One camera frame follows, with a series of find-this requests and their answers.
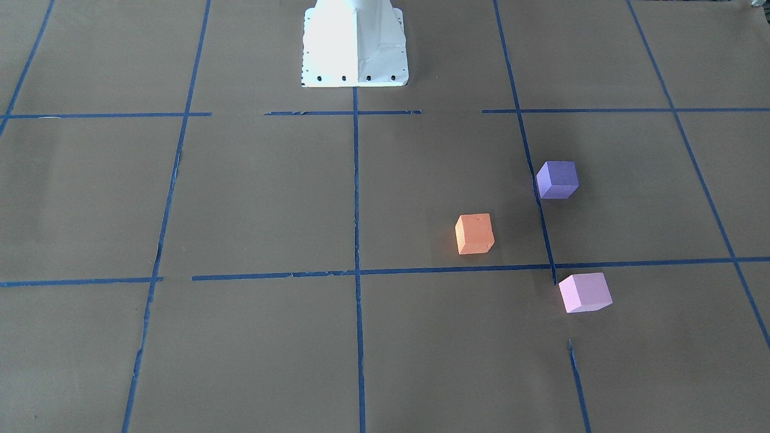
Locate orange foam cube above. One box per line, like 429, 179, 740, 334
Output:
455, 213, 495, 255

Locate purple foam cube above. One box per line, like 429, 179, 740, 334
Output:
536, 160, 580, 199

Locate pink foam cube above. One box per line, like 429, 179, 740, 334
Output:
558, 273, 613, 313

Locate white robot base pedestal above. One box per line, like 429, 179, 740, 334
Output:
301, 1, 410, 88

